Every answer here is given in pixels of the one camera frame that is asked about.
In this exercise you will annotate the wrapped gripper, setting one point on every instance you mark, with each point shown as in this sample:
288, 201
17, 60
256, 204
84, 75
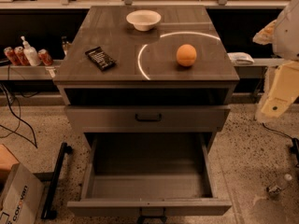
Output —
288, 34

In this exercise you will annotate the grey drawer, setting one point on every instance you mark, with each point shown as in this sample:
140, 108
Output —
148, 175
147, 119

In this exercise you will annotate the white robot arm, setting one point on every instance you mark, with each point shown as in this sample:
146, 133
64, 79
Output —
290, 13

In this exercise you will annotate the grey drawer cabinet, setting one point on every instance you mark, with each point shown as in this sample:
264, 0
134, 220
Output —
146, 71

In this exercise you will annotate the grey top drawer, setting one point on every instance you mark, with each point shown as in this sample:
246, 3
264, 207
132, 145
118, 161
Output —
147, 119

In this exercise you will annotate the red soda can middle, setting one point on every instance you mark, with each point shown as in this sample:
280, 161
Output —
19, 51

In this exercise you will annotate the red soda can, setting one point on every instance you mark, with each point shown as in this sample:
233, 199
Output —
19, 51
9, 52
45, 57

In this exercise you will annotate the grey side shelf right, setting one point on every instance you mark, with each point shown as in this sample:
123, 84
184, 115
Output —
257, 69

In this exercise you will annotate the grey side shelf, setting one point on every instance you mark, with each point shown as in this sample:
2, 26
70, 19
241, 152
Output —
257, 69
41, 72

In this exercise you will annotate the white folded cloth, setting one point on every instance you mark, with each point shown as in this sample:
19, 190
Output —
240, 58

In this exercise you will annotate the orange fruit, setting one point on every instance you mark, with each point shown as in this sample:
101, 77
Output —
186, 55

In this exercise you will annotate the small floor debris object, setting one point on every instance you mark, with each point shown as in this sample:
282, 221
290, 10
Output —
279, 185

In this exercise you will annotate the white bowl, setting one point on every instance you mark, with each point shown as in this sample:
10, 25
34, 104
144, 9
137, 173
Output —
143, 20

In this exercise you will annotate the black snack bar packet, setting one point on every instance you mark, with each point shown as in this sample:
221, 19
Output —
100, 58

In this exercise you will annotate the small glass bottle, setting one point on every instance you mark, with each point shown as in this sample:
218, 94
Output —
65, 44

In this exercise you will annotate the red soda can right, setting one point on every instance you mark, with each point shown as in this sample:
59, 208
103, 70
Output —
45, 57

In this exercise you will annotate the white pump bottle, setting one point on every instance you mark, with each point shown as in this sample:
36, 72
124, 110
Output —
30, 53

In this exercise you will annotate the black metal bar stand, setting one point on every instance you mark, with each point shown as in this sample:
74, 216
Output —
48, 212

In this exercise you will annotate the red soda can left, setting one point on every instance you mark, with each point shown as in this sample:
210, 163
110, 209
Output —
9, 52

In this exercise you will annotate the grey side shelf left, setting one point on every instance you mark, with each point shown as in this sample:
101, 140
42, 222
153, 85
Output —
41, 72

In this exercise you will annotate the cardboard box with print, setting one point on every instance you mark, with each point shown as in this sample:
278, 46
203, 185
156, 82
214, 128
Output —
21, 191

